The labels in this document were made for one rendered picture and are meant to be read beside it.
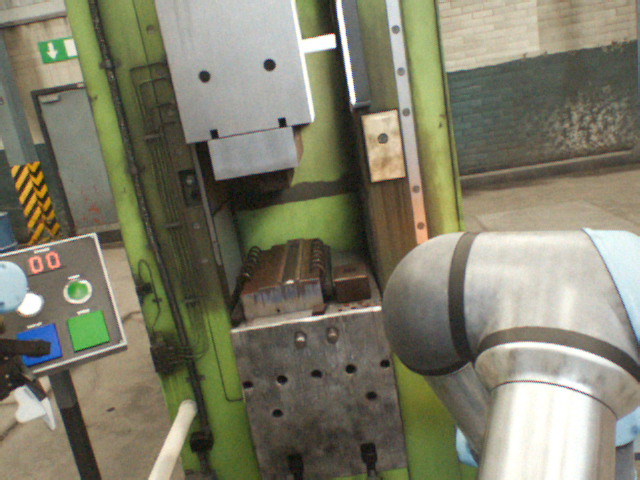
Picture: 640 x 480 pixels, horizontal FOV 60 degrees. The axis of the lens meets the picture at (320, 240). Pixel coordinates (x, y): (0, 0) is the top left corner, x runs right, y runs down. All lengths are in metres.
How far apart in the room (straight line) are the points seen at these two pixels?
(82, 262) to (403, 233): 0.80
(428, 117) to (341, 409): 0.77
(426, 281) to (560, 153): 7.19
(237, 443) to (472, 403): 1.18
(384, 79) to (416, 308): 1.03
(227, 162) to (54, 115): 6.97
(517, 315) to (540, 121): 7.12
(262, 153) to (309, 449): 0.76
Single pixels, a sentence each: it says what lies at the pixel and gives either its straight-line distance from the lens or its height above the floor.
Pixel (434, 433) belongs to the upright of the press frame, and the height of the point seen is 0.42.
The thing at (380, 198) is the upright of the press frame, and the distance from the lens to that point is 1.48.
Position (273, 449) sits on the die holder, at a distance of 1.52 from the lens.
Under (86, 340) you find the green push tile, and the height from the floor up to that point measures 0.99.
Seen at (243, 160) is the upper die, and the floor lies 1.31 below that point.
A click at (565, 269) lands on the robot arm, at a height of 1.26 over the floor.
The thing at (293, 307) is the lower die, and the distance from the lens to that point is 1.40.
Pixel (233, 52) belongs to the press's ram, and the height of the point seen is 1.54.
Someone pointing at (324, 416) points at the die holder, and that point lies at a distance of 1.47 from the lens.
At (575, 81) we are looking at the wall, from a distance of 7.64.
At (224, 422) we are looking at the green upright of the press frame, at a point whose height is 0.56.
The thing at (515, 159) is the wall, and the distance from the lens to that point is 7.49.
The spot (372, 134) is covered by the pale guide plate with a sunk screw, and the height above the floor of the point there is 1.31.
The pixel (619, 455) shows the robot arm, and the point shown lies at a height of 0.94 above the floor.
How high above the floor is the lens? 1.41
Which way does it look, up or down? 14 degrees down
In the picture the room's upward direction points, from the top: 10 degrees counter-clockwise
